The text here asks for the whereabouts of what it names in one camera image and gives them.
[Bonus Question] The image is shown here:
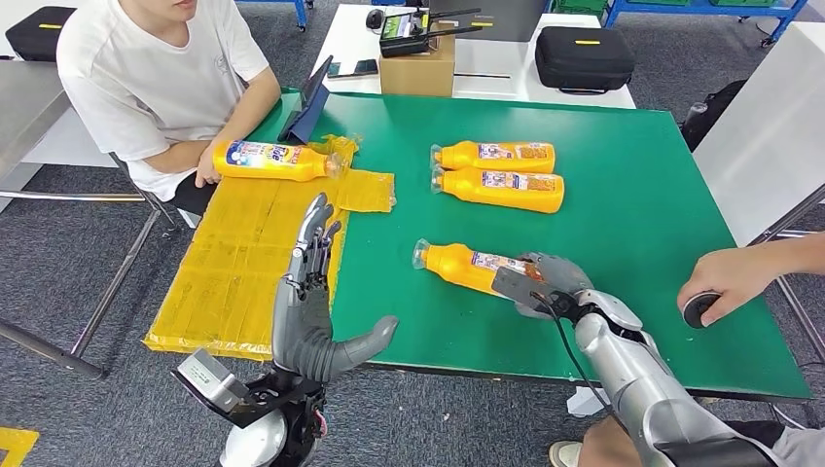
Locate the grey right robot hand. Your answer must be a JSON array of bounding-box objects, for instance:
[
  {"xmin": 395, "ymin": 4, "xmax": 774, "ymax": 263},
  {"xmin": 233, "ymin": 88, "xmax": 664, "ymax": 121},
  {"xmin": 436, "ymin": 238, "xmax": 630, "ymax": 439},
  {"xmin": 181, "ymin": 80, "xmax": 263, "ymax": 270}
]
[{"xmin": 515, "ymin": 252, "xmax": 595, "ymax": 299}]

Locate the person's right hand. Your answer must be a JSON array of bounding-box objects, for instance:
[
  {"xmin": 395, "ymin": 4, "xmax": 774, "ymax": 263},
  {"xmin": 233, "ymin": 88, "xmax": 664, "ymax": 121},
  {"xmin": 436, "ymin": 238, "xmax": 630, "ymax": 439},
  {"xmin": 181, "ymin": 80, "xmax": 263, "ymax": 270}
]
[
  {"xmin": 676, "ymin": 247, "xmax": 769, "ymax": 328},
  {"xmin": 194, "ymin": 144, "xmax": 224, "ymax": 190}
]

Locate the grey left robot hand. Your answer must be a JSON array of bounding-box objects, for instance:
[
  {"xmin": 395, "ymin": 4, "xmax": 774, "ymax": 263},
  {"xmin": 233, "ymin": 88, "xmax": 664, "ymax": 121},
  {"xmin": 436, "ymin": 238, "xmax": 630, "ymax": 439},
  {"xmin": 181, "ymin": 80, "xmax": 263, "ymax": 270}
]
[{"xmin": 270, "ymin": 192, "xmax": 400, "ymax": 382}]

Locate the black and white puck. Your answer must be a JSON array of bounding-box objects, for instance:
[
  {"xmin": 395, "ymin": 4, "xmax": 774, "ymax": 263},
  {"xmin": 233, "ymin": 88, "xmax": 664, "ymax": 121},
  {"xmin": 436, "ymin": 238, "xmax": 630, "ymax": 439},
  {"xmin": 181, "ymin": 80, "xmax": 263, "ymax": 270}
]
[{"xmin": 681, "ymin": 291, "xmax": 723, "ymax": 330}]

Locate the orange detergent bottle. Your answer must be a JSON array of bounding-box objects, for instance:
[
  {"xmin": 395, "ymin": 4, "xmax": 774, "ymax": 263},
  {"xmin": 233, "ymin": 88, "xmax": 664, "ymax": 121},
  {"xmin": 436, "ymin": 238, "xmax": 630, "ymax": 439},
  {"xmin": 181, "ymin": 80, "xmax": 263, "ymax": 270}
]
[
  {"xmin": 430, "ymin": 165, "xmax": 566, "ymax": 215},
  {"xmin": 212, "ymin": 139, "xmax": 346, "ymax": 183},
  {"xmin": 429, "ymin": 140, "xmax": 556, "ymax": 175},
  {"xmin": 412, "ymin": 238, "xmax": 549, "ymax": 301}
]

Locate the yellow taped cardboard sheet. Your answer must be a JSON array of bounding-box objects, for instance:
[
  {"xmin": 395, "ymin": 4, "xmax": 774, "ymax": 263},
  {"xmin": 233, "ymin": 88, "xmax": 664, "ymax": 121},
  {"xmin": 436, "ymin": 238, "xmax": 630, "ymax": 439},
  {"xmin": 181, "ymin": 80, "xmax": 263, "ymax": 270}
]
[{"xmin": 142, "ymin": 133, "xmax": 398, "ymax": 362}]

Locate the person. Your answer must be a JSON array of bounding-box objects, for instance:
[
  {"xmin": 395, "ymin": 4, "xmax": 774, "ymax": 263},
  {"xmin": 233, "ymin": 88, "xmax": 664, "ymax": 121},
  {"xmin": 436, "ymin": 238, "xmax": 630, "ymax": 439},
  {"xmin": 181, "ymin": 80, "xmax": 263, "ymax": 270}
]
[
  {"xmin": 548, "ymin": 232, "xmax": 825, "ymax": 467},
  {"xmin": 55, "ymin": 0, "xmax": 283, "ymax": 217}
]

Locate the tablet in blue case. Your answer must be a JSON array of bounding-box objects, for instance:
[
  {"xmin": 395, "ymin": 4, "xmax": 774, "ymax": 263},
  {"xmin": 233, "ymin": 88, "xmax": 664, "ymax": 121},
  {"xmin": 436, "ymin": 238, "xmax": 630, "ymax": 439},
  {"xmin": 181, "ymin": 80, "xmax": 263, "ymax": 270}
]
[{"xmin": 278, "ymin": 54, "xmax": 335, "ymax": 146}]

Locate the pale grey table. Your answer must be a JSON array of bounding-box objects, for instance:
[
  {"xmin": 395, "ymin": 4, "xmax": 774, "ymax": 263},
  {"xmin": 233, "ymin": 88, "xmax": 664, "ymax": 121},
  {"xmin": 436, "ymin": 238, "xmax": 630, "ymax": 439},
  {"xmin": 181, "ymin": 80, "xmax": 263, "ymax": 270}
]
[{"xmin": 693, "ymin": 22, "xmax": 825, "ymax": 362}]

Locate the black backpack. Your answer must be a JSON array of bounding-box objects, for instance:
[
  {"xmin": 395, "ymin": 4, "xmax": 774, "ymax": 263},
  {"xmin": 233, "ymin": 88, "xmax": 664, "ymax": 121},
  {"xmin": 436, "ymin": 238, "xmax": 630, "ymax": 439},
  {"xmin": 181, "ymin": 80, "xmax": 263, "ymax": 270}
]
[{"xmin": 681, "ymin": 79, "xmax": 752, "ymax": 154}]

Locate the stainless steel table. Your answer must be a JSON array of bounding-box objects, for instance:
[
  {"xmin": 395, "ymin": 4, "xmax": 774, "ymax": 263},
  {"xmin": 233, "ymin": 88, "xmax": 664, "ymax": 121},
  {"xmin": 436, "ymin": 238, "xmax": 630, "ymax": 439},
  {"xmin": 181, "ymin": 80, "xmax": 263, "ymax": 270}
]
[{"xmin": 0, "ymin": 58, "xmax": 162, "ymax": 381}]

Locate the black smartphone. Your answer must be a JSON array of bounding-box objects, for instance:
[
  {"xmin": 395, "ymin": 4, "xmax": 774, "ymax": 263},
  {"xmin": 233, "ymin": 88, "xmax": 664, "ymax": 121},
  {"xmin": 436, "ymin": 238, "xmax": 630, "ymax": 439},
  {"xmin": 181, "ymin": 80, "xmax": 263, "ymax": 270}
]
[{"xmin": 325, "ymin": 58, "xmax": 380, "ymax": 81}]

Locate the white table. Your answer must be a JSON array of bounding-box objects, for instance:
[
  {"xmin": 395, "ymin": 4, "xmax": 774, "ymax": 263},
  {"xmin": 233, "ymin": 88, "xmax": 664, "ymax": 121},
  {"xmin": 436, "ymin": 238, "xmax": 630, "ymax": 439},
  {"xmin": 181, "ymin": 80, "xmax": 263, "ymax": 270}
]
[{"xmin": 308, "ymin": 3, "xmax": 637, "ymax": 111}]

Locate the black carrying case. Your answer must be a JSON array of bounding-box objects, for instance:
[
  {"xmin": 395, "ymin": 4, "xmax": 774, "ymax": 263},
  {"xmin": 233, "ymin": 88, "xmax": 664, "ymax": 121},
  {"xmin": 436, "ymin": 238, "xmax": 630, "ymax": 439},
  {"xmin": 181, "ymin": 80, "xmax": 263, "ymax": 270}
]
[
  {"xmin": 5, "ymin": 6, "xmax": 77, "ymax": 63},
  {"xmin": 534, "ymin": 25, "xmax": 637, "ymax": 96}
]

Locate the brown cardboard box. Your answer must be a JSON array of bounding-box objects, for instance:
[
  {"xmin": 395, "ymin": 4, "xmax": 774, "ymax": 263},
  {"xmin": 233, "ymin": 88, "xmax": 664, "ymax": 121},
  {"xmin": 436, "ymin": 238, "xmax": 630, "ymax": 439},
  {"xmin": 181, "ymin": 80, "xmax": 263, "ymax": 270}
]
[{"xmin": 378, "ymin": 24, "xmax": 456, "ymax": 98}]

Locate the black antenna remote controller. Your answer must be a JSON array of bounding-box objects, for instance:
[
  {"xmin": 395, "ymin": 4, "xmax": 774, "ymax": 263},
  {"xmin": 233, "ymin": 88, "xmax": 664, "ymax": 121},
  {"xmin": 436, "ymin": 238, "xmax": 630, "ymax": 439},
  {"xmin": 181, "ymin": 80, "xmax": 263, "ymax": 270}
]
[{"xmin": 378, "ymin": 6, "xmax": 484, "ymax": 59}]

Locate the dark grey flat case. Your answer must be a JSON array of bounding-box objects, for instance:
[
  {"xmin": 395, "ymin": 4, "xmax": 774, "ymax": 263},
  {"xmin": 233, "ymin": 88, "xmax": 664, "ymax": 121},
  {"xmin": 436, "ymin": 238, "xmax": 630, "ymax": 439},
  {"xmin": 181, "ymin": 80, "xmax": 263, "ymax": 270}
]
[{"xmin": 428, "ymin": 0, "xmax": 551, "ymax": 44}]

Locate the blue metal rack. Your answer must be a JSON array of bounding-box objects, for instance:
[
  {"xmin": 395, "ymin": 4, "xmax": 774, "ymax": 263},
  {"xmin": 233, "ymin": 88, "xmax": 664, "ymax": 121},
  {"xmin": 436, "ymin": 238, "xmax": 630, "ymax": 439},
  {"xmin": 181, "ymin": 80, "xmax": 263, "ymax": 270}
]
[{"xmin": 602, "ymin": 0, "xmax": 810, "ymax": 48}]

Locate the green plastic crate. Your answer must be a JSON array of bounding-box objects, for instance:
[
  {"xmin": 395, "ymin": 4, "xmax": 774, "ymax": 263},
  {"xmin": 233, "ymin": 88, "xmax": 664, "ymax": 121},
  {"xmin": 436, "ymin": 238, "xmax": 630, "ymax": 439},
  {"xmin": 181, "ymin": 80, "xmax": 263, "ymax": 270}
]
[{"xmin": 553, "ymin": 0, "xmax": 604, "ymax": 16}]

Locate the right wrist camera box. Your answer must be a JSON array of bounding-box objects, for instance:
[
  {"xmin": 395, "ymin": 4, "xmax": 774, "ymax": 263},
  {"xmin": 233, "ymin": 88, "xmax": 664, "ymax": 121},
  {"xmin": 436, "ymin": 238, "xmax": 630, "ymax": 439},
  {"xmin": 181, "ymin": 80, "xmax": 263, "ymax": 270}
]
[{"xmin": 490, "ymin": 265, "xmax": 556, "ymax": 312}]

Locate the black cable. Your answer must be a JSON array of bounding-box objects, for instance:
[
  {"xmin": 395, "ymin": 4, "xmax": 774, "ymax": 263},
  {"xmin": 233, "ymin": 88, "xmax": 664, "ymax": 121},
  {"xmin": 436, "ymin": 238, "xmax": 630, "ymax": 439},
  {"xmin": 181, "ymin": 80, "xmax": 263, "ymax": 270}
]
[{"xmin": 531, "ymin": 293, "xmax": 614, "ymax": 413}]

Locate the blue metal cart frame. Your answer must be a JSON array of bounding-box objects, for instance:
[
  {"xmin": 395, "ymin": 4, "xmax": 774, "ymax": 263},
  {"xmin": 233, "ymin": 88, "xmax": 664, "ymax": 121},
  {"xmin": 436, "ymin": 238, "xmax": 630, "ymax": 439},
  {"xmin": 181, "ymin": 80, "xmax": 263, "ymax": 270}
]
[{"xmin": 234, "ymin": 0, "xmax": 315, "ymax": 32}]

